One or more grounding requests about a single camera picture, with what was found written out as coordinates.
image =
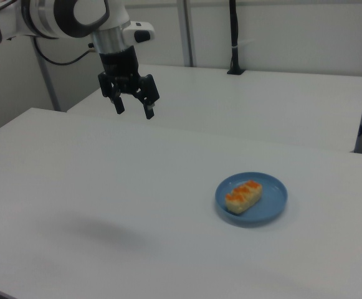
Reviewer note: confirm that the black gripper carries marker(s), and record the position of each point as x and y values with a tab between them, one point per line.
120	67

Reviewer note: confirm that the bread with orange topping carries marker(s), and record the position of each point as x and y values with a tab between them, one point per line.
241	199

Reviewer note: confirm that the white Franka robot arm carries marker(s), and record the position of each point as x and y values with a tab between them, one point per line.
59	15

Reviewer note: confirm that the blue round plate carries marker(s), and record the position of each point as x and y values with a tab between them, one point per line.
271	199

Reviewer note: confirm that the grey thin metal post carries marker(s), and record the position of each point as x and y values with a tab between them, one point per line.
48	81

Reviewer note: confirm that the grey partition post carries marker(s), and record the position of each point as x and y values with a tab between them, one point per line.
187	31

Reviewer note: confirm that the black camera stand pole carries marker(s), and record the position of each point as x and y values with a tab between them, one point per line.
234	31

